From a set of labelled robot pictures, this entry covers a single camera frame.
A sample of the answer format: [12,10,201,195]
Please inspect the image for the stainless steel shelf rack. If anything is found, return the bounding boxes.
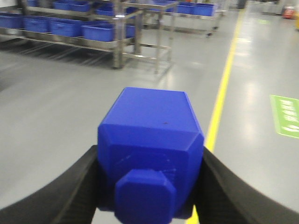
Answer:
[0,0,178,73]

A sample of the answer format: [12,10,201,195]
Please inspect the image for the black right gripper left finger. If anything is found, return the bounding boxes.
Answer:
[0,146,99,224]

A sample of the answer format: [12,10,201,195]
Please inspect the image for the blue plastic storage bin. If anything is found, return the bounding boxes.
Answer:
[23,16,50,33]
[50,18,83,37]
[80,23,122,42]
[0,12,24,28]

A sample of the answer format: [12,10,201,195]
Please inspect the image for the blue plastic bottle-shaped part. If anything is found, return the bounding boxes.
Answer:
[98,87,204,224]

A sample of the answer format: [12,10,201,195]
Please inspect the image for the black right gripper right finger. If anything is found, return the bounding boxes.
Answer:
[193,147,299,224]

